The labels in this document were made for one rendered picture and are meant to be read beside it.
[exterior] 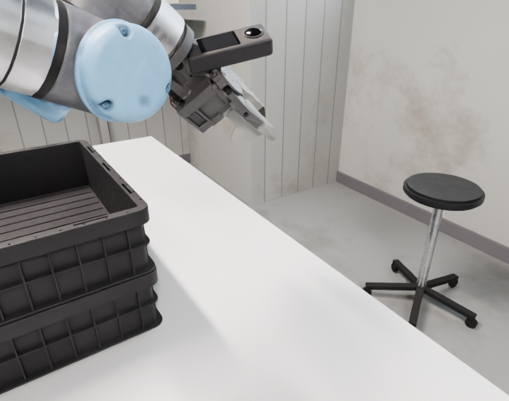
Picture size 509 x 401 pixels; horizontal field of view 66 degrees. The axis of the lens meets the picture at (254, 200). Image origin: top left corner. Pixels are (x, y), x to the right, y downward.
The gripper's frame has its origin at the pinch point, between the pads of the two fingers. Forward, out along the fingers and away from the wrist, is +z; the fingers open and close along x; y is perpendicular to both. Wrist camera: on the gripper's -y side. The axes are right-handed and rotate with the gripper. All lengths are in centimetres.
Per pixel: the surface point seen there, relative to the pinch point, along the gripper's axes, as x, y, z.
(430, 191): -29, -16, 101
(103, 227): 12.3, 23.2, -13.5
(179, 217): -16.9, 38.6, 21.7
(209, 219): -13.7, 32.4, 25.6
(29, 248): 14.9, 28.8, -20.1
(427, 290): -10, 7, 139
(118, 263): 13.7, 27.5, -7.7
